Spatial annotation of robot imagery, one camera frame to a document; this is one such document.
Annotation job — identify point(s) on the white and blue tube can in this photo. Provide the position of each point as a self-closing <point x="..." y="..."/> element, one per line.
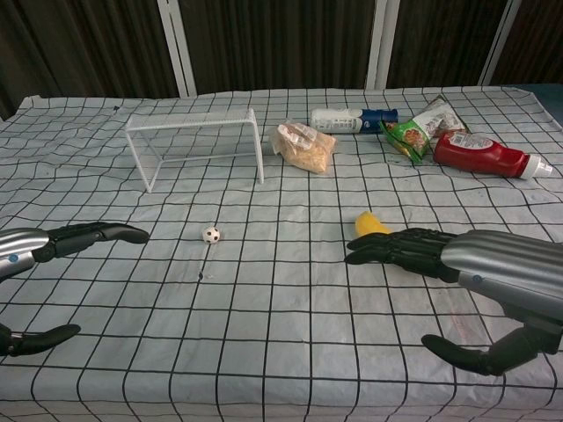
<point x="352" y="120"/>

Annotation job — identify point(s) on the green snack bag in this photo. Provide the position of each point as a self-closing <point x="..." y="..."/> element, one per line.
<point x="418" y="132"/>

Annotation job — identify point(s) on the dark curtain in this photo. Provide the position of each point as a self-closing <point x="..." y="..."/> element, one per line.
<point x="281" y="39"/>

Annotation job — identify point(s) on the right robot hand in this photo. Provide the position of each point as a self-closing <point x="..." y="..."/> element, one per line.
<point x="501" y="264"/>

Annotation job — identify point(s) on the white grid tablecloth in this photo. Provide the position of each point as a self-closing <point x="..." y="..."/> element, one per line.
<point x="281" y="272"/>

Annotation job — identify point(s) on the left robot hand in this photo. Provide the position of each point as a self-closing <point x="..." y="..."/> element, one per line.
<point x="26" y="252"/>

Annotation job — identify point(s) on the red ketchup bottle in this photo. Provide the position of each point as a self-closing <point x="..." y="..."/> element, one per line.
<point x="479" y="154"/>

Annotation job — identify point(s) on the white metal frame post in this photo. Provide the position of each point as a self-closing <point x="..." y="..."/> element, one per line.
<point x="499" y="44"/>
<point x="380" y="44"/>
<point x="176" y="44"/>

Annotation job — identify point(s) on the small white soccer ball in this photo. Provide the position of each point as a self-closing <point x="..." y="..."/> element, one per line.
<point x="211" y="234"/>

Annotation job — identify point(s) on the clear bag of oats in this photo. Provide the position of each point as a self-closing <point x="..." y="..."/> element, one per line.
<point x="303" y="147"/>

